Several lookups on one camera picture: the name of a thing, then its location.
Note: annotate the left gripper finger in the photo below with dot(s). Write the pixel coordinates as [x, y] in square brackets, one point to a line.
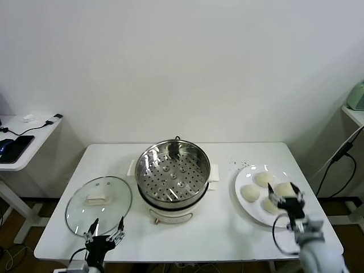
[121, 226]
[94, 226]

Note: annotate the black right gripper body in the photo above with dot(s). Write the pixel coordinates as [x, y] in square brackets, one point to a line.
[293, 206]

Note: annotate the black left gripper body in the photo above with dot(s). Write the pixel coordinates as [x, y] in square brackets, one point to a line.
[96, 247]

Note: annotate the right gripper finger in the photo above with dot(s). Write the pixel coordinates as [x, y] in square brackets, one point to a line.
[298, 193]
[271, 194]

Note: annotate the round glass pot lid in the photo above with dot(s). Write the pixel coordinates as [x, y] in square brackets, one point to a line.
[85, 216]

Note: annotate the white steamed baozi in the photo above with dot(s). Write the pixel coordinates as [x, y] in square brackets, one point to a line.
[268, 207]
[263, 179]
[250, 193]
[284, 190]

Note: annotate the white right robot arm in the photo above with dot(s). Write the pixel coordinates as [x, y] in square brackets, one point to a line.
[318, 256]

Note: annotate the stainless steel steamer basket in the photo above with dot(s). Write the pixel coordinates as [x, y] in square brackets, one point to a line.
[159, 176]

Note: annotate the white round plate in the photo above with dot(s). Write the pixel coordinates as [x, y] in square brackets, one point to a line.
[247, 210]

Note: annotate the dark crumbs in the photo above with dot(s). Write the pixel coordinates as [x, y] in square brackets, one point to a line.
[235, 163]

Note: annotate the white electric cooker pot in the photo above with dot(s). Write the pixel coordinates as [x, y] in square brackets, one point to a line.
[170, 216]

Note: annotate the white shelf table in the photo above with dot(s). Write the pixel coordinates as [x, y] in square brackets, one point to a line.
[354, 115]

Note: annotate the white side table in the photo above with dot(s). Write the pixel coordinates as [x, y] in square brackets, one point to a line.
[37, 133]

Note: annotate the black smartphone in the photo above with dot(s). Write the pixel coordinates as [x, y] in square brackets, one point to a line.
[17, 148]

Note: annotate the mint green appliance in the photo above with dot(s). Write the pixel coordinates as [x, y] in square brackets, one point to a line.
[357, 96]

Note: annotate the small black device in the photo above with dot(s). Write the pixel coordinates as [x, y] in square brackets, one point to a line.
[57, 115]

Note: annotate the blue computer mouse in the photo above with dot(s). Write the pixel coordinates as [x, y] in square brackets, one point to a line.
[4, 145]

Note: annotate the small white earbuds case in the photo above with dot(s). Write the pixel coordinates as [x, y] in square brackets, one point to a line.
[28, 117]

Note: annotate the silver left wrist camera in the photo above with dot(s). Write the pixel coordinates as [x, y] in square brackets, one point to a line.
[77, 268]

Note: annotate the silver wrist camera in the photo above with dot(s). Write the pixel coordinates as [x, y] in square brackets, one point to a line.
[314, 226]
[77, 268]

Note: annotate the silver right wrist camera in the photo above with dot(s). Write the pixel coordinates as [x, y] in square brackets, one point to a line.
[314, 226]

